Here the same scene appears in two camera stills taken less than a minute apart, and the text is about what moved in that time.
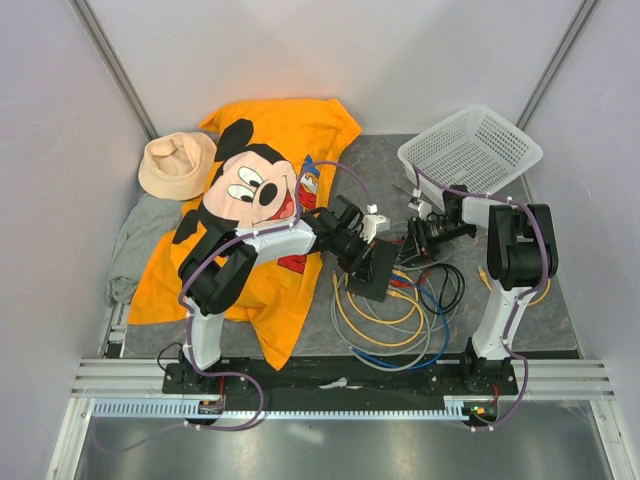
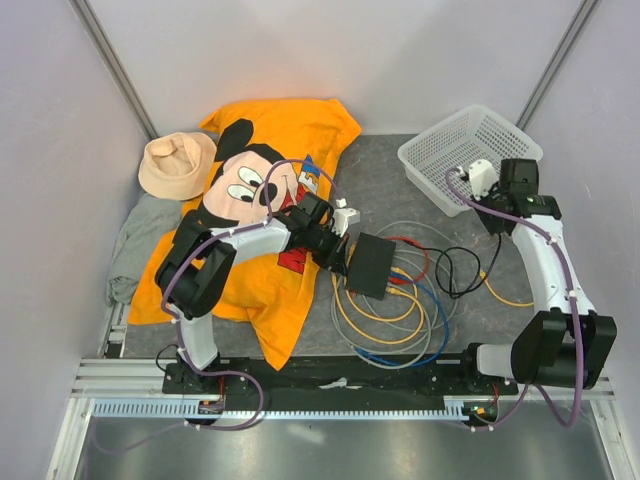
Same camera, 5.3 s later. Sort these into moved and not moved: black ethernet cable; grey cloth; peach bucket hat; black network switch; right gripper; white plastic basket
Moved: black ethernet cable; right gripper
Not moved: peach bucket hat; black network switch; grey cloth; white plastic basket
